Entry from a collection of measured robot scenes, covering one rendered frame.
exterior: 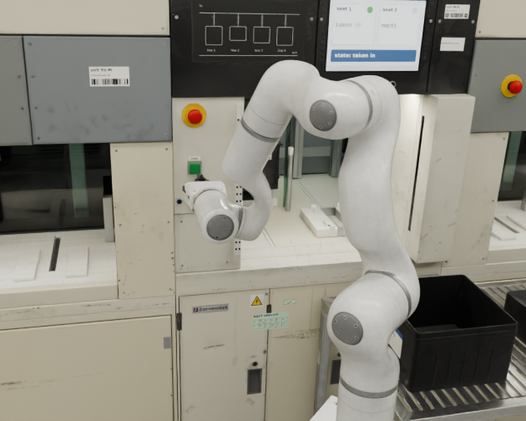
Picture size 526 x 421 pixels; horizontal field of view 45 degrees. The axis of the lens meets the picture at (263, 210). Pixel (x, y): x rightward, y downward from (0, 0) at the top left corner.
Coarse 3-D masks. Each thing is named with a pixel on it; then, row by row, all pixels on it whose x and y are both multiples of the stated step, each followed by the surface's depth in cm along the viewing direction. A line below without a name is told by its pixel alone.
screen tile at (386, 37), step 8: (384, 8) 174; (392, 8) 174; (400, 8) 175; (408, 8) 175; (384, 16) 174; (392, 16) 175; (400, 16) 175; (408, 16) 176; (416, 16) 176; (408, 24) 177; (416, 24) 177; (384, 32) 176; (392, 32) 177; (400, 32) 177; (408, 32) 178; (416, 32) 178; (384, 40) 177; (392, 40) 177; (400, 40) 178; (408, 40) 179; (416, 40) 179
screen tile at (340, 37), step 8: (336, 8) 171; (344, 8) 171; (352, 8) 172; (360, 8) 172; (376, 8) 173; (336, 16) 171; (344, 16) 172; (352, 16) 172; (360, 16) 173; (368, 16) 173; (368, 24) 174; (336, 32) 173; (344, 32) 173; (352, 32) 174; (360, 32) 174; (368, 32) 175; (336, 40) 174; (344, 40) 174; (352, 40) 175; (360, 40) 175; (368, 40) 176
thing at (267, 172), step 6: (282, 144) 237; (276, 150) 237; (270, 156) 237; (276, 156) 238; (270, 162) 238; (276, 162) 238; (264, 168) 238; (270, 168) 239; (276, 168) 239; (264, 174) 239; (270, 174) 240; (276, 174) 240; (270, 180) 241; (276, 180) 241; (270, 186) 241; (276, 186) 242
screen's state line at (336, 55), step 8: (336, 56) 175; (344, 56) 176; (352, 56) 176; (360, 56) 177; (368, 56) 178; (376, 56) 178; (384, 56) 179; (392, 56) 179; (400, 56) 180; (408, 56) 180
